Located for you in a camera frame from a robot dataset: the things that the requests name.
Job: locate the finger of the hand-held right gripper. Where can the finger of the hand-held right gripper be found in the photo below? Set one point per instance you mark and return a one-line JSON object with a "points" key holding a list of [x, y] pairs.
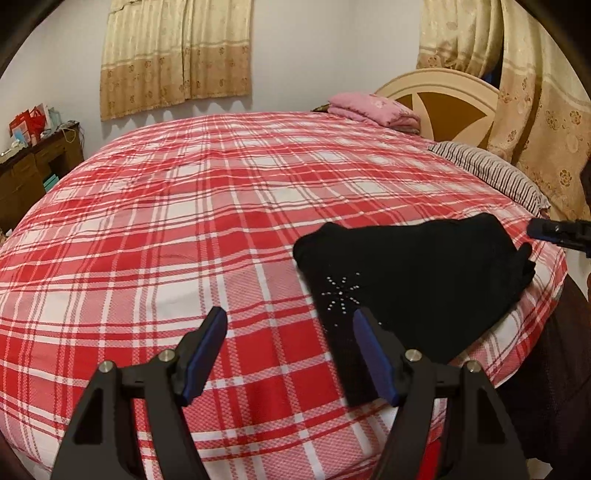
{"points": [[554, 228]]}

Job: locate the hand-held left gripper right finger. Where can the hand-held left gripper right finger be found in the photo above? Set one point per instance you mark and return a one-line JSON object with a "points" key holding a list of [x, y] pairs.
{"points": [[374, 355]]}

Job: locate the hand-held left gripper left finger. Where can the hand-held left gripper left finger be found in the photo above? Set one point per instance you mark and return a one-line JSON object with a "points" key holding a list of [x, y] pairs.
{"points": [[203, 355]]}

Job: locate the black pants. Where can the black pants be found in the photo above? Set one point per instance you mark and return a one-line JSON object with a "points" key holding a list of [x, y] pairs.
{"points": [[415, 277]]}

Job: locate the striped pillow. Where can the striped pillow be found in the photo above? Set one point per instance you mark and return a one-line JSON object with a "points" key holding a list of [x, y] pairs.
{"points": [[498, 170]]}

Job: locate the long beige floral curtain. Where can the long beige floral curtain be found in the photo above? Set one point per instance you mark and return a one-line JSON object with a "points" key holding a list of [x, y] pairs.
{"points": [[545, 115], [452, 37]]}

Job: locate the red plaid bedspread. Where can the red plaid bedspread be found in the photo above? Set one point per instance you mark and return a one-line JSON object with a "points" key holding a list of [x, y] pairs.
{"points": [[184, 207]]}

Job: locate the cream wooden headboard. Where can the cream wooden headboard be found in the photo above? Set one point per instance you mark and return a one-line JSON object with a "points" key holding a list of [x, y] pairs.
{"points": [[443, 76]]}

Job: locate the pink folded quilt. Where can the pink folded quilt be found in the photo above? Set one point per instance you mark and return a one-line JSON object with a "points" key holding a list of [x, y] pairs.
{"points": [[369, 106]]}

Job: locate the small teal box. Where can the small teal box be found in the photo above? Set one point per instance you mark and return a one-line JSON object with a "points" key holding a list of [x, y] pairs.
{"points": [[50, 182]]}

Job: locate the brown wooden desk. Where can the brown wooden desk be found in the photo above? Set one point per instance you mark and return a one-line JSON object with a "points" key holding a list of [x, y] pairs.
{"points": [[27, 170]]}

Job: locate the pale teal paper bag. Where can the pale teal paper bag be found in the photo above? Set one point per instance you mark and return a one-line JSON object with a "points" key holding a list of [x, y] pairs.
{"points": [[54, 119]]}

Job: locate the blue and white box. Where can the blue and white box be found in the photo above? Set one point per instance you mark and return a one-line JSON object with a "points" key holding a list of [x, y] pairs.
{"points": [[18, 137]]}

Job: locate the red gift bag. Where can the red gift bag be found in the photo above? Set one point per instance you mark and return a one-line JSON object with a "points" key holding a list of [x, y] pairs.
{"points": [[30, 122]]}

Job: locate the short beige window curtain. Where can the short beige window curtain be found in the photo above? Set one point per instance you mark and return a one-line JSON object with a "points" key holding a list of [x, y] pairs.
{"points": [[175, 55]]}

